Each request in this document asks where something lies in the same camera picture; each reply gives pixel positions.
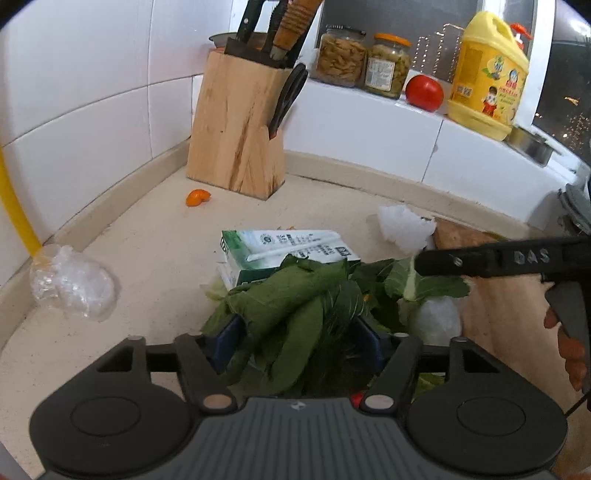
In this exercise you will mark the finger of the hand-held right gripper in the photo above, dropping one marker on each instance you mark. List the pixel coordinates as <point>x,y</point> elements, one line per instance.
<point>441,262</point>

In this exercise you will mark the white crumpled plastic bag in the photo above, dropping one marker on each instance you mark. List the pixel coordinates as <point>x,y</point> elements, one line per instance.
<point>406,228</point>

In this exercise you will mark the red tomato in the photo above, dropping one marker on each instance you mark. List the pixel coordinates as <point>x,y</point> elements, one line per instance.
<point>425,93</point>

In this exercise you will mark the metal bowl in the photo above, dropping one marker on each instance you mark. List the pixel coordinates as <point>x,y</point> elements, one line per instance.
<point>221,38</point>

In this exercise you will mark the wooden cutting board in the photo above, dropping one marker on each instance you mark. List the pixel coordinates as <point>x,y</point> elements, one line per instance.
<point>508,318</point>

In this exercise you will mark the green white carton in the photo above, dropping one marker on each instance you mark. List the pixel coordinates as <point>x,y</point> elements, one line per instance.
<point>277,251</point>

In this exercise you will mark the green leafy vegetable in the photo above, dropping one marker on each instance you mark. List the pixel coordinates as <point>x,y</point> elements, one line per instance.
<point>295,318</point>

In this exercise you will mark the black sharpening steel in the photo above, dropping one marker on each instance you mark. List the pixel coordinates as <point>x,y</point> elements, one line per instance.
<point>275,25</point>

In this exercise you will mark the yellow pipe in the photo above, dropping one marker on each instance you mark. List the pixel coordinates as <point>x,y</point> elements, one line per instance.
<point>16,217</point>

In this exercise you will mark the crumpled clear plastic wrap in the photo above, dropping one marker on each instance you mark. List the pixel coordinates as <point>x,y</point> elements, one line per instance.
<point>69,284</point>

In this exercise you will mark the small metal pot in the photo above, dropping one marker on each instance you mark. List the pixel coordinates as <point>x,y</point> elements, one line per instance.
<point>531,145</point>

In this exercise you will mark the yellow detergent bottle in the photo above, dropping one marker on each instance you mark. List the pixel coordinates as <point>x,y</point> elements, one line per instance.
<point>489,78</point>

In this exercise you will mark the clear plastic bag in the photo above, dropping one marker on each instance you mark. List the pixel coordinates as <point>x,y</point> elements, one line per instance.
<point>436,321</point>

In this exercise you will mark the black scissors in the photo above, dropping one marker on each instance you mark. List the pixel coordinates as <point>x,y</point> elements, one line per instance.
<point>286,99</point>

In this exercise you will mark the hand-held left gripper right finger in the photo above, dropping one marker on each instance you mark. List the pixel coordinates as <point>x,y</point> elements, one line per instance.
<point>371,339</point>

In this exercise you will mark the window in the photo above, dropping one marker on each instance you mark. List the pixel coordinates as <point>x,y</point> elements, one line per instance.
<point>438,27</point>

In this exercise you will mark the person's right hand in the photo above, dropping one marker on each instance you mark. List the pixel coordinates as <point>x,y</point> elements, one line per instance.
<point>572,364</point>

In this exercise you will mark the grey pot lid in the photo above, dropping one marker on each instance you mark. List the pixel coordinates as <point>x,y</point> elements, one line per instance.
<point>577,203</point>

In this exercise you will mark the wooden knife block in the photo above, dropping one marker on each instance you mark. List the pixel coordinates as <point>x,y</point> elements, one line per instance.
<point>235,124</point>

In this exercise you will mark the glass jar of green pickles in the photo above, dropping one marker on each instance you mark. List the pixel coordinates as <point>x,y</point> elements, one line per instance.
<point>387,67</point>

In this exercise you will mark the small orange peel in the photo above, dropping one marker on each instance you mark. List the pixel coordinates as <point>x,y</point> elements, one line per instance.
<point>197,197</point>

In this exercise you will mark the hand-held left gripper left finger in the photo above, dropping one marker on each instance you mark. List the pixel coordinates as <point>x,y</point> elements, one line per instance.
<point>221,344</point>

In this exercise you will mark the glass jar of pale pickles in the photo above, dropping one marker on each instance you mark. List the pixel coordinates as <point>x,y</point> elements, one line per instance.
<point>340,57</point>

